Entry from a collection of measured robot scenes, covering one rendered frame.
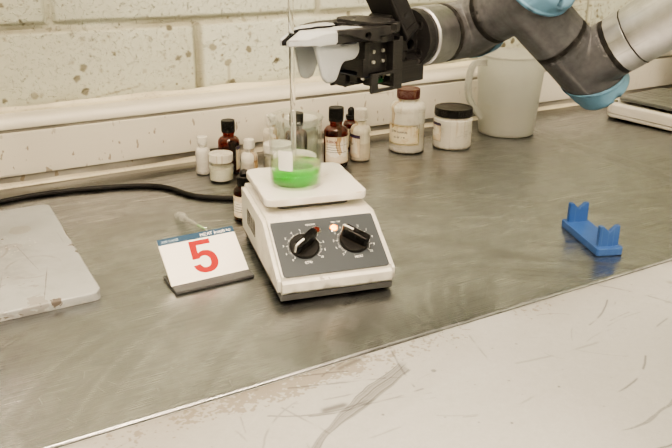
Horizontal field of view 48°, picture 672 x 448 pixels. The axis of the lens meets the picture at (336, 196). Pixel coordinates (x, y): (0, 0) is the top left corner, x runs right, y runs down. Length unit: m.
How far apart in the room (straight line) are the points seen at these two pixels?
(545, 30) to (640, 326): 0.38
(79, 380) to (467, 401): 0.33
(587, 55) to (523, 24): 0.09
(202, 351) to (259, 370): 0.06
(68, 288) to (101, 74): 0.48
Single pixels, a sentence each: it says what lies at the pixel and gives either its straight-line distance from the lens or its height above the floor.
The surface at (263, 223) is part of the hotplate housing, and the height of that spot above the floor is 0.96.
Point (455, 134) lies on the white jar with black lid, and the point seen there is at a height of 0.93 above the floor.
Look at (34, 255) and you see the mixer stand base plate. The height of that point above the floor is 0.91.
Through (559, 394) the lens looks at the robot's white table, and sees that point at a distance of 0.69.
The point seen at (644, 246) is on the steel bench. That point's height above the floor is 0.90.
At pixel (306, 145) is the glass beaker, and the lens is 0.84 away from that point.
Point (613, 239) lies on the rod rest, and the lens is 0.97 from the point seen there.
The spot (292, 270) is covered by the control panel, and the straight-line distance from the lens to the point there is 0.79.
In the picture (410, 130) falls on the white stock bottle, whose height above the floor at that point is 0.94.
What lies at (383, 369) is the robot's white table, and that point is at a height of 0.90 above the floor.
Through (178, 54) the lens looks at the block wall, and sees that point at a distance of 1.28.
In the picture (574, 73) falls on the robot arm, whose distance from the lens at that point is 1.01.
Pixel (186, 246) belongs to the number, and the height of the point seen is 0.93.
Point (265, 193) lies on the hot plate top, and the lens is 0.85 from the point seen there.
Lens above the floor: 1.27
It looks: 20 degrees down
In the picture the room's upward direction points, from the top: 1 degrees clockwise
